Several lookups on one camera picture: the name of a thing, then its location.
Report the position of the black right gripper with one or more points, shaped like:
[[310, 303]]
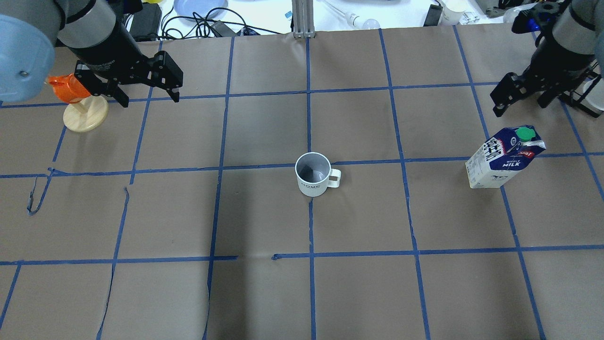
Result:
[[553, 62]]

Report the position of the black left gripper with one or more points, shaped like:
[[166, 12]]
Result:
[[109, 51]]

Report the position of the blue white milk carton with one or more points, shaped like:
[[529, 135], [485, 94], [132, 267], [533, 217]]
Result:
[[504, 155]]

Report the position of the white ribbed mug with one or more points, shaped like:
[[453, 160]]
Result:
[[315, 174]]

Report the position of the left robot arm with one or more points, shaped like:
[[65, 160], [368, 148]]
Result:
[[29, 31]]

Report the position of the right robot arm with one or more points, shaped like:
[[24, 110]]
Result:
[[598, 40]]

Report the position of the paper cup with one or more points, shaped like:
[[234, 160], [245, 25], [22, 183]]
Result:
[[452, 11]]

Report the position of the black power adapter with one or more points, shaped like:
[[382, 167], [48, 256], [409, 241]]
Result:
[[145, 24]]

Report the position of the wooden mug tree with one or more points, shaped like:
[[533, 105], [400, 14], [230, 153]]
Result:
[[86, 115]]

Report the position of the orange mug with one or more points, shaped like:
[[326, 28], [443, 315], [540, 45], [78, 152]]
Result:
[[68, 88]]

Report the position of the blue plate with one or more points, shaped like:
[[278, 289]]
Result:
[[186, 8]]

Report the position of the white light bulb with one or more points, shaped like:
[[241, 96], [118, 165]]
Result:
[[360, 22]]

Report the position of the aluminium frame post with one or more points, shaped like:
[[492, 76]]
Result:
[[303, 19]]

